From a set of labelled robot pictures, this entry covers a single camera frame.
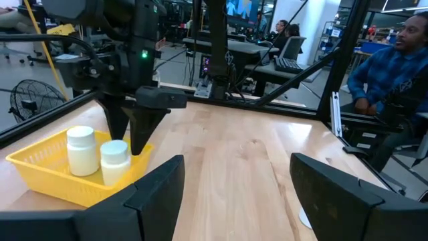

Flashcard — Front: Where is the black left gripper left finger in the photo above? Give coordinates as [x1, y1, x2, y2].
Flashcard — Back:
[0, 154, 186, 241]

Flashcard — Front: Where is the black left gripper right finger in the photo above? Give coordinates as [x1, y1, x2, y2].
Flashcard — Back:
[290, 153, 428, 241]

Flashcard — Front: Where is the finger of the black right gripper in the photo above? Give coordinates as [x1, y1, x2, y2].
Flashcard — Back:
[100, 96, 131, 141]
[122, 107, 171, 157]

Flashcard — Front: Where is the white pill bottle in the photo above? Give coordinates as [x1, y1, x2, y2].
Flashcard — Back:
[298, 207, 314, 230]
[100, 139, 132, 187]
[66, 125, 100, 177]

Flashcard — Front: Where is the yellow plastic basket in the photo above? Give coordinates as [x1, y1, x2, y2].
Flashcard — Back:
[5, 126, 154, 208]

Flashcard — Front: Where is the black floor fan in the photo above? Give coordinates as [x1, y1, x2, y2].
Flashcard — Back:
[9, 79, 68, 123]

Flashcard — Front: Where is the person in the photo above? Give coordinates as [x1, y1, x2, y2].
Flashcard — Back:
[346, 11, 428, 172]
[274, 23, 302, 54]
[267, 19, 289, 44]

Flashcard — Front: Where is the black computer keyboard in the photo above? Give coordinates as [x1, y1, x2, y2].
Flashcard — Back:
[274, 57, 304, 75]

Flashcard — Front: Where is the black table edge rail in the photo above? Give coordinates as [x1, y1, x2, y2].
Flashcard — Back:
[0, 85, 405, 150]

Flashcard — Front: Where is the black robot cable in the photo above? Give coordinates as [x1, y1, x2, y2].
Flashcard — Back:
[0, 32, 98, 62]

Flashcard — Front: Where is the yellow hanging cable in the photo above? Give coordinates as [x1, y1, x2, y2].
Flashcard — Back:
[22, 0, 70, 101]

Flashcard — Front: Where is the black vertical frame post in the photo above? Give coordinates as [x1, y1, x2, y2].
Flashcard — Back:
[204, 0, 232, 100]

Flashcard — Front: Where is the white metal bracket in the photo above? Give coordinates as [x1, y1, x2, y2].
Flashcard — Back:
[330, 91, 343, 139]

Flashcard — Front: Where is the black diagonal frame brace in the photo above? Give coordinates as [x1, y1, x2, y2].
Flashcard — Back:
[254, 49, 339, 107]

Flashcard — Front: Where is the black slanted frame post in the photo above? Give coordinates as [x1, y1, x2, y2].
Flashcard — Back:
[316, 0, 372, 122]

